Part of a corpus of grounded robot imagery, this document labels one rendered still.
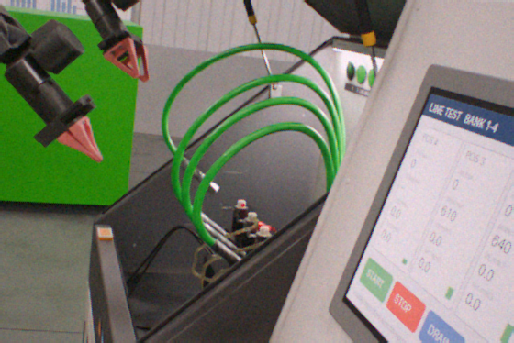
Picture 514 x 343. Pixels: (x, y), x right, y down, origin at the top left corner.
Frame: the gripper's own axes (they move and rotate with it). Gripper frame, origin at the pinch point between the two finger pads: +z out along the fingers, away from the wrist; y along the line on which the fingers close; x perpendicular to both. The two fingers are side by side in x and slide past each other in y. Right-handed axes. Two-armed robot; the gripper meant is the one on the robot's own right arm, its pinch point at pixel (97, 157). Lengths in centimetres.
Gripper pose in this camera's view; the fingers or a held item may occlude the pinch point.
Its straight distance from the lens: 117.1
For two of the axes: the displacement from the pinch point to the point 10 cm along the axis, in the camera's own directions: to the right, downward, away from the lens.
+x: -0.3, -2.3, 9.7
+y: 7.9, -6.1, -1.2
